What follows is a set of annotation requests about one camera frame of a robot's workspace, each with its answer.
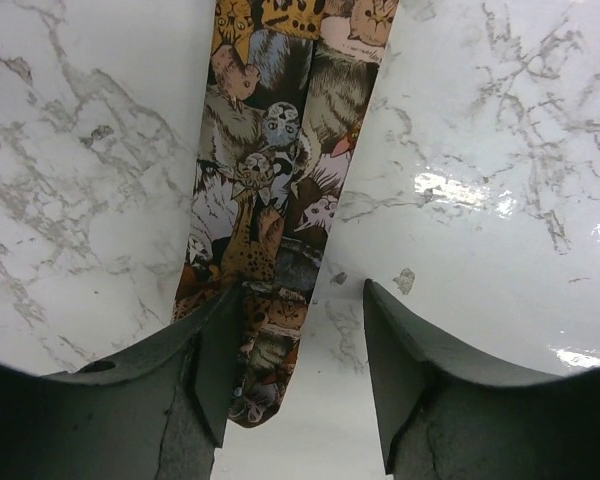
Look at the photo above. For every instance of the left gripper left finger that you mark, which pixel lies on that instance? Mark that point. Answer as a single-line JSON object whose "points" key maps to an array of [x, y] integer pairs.
{"points": [[155, 410]]}

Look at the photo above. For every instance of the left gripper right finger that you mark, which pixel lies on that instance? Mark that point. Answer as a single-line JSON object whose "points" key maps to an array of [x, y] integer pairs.
{"points": [[447, 410]]}

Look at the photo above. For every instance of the brown cat pattern tie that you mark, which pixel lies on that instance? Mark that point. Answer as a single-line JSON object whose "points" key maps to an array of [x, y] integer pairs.
{"points": [[288, 89]]}

